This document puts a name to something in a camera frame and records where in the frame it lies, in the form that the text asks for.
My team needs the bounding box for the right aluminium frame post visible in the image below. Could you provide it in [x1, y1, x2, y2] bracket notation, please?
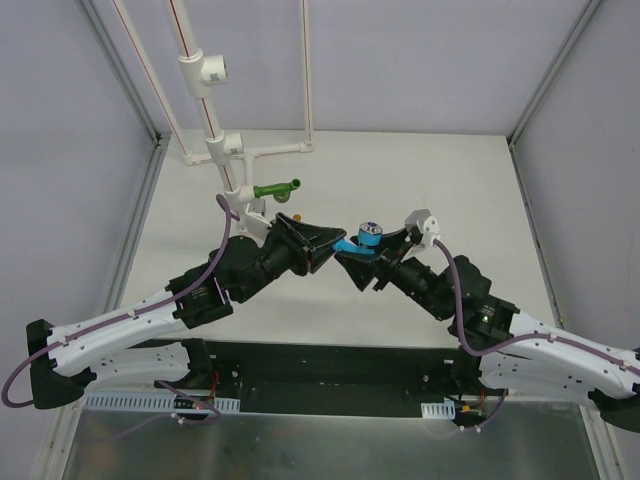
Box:
[506, 0, 606, 151]

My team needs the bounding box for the green water faucet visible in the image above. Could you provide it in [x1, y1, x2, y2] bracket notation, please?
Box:
[253, 178, 302, 203]

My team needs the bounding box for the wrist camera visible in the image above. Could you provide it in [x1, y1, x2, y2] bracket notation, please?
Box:
[404, 209, 441, 248]
[239, 198, 271, 241]

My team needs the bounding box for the blue water faucet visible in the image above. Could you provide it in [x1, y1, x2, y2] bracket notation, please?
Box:
[333, 221, 383, 255]

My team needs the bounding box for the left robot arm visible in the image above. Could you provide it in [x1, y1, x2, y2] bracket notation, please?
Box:
[26, 213, 346, 410]

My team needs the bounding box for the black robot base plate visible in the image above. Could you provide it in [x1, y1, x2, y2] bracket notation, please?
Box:
[149, 339, 506, 416]

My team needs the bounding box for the white PVC pipe stand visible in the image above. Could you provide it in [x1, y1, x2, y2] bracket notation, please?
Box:
[112, 1, 315, 234]

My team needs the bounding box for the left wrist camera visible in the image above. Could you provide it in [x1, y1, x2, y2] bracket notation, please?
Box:
[239, 198, 271, 241]

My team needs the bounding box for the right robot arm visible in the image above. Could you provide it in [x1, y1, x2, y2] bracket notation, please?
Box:
[333, 222, 639, 432]

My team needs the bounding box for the left aluminium frame post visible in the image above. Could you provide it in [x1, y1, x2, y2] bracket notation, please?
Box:
[73, 0, 162, 146]

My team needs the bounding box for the right white cable duct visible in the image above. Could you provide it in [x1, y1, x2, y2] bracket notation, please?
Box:
[420, 401, 456, 420]

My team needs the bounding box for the left white cable duct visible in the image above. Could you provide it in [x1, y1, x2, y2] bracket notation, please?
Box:
[84, 392, 210, 414]

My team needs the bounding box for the aluminium frame post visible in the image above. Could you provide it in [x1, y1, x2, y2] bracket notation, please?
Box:
[506, 0, 606, 151]
[73, 0, 162, 146]

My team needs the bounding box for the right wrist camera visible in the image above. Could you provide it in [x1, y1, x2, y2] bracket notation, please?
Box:
[404, 209, 441, 248]

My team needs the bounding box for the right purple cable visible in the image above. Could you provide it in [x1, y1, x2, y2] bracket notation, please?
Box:
[432, 238, 640, 376]

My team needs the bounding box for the white cable duct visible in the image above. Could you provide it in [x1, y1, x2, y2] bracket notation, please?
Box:
[84, 392, 210, 414]
[420, 401, 456, 420]

